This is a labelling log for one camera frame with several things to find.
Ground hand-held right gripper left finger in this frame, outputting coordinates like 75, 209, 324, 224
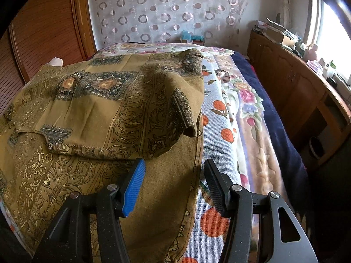
33, 157, 147, 263

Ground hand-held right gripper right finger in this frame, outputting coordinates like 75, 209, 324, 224
203, 158, 319, 263

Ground brown patterned shirt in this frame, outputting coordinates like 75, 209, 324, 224
0, 48, 205, 263

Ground orange fruit print towel blanket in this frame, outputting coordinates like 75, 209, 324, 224
181, 57, 247, 263

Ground floral blanket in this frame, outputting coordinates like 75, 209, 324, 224
96, 42, 288, 198

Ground navy blue blanket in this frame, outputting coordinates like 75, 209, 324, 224
230, 52, 313, 217

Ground dark waste bin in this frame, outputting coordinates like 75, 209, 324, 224
308, 136, 326, 159

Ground long wooden cabinet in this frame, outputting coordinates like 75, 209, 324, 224
247, 30, 351, 165

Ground tissue box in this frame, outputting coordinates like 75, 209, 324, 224
308, 60, 324, 74

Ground cardboard box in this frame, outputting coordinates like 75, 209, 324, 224
266, 27, 288, 43

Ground pile of papers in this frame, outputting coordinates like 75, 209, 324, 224
252, 18, 299, 47

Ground wooden slatted wardrobe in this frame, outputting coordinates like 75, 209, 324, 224
0, 0, 98, 116

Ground sheer circle pattern curtain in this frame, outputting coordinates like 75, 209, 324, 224
86, 0, 251, 51

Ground window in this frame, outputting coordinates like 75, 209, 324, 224
304, 0, 351, 88

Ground white window drape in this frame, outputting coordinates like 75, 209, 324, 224
276, 0, 293, 28

